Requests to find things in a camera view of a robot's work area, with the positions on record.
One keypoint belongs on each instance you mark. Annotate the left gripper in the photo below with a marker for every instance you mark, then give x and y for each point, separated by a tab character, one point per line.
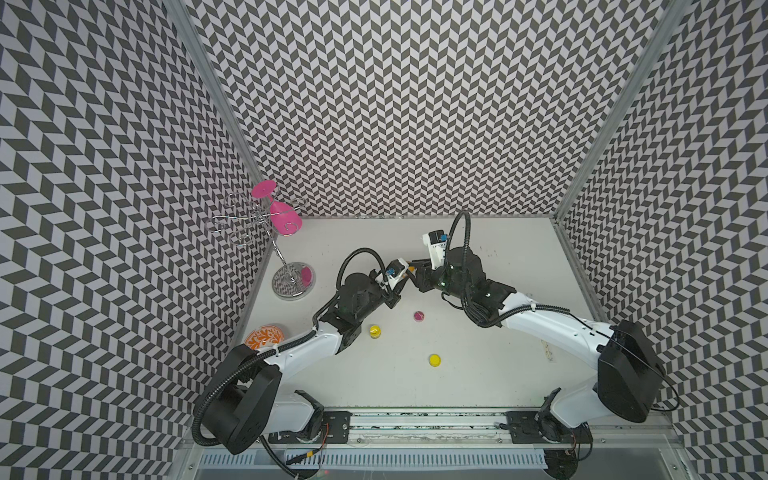
394	295

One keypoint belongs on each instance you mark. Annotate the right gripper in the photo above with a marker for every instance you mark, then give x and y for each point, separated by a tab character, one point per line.
422	268

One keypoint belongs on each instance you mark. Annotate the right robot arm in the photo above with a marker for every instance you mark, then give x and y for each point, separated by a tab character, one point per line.
628	374

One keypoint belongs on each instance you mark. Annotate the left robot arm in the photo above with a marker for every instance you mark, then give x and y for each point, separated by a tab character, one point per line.
245	399

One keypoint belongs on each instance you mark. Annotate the pink plastic wine glass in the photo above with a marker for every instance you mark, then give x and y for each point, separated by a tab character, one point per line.
281	216

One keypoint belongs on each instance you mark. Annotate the orange patterned plate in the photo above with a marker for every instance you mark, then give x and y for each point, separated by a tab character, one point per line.
264	337

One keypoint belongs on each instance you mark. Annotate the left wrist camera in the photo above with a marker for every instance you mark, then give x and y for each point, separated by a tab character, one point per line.
392	269

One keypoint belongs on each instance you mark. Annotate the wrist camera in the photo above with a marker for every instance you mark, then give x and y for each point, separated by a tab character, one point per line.
436	242
392	269

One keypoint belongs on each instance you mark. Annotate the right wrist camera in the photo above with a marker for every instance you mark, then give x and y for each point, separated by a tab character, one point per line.
436	242

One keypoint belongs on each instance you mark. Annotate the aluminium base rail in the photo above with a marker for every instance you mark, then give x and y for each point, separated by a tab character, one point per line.
486	428

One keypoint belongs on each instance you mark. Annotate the chrome wire glass rack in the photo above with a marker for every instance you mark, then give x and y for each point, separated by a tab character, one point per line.
244	225

